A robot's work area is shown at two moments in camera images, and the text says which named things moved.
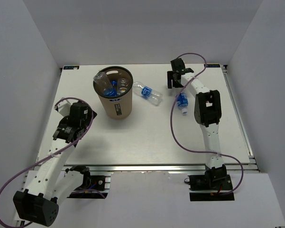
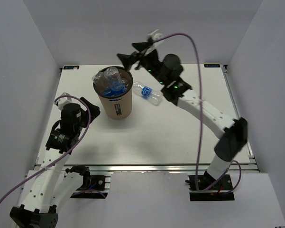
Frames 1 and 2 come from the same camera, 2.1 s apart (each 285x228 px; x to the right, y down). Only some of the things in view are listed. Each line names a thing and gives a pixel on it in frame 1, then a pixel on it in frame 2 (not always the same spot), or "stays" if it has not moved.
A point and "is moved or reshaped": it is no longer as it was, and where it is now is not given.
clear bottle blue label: [183, 102] is moved or reshaped
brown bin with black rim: [114, 87] stays
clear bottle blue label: [148, 93] stays
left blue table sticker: [71, 67] stays
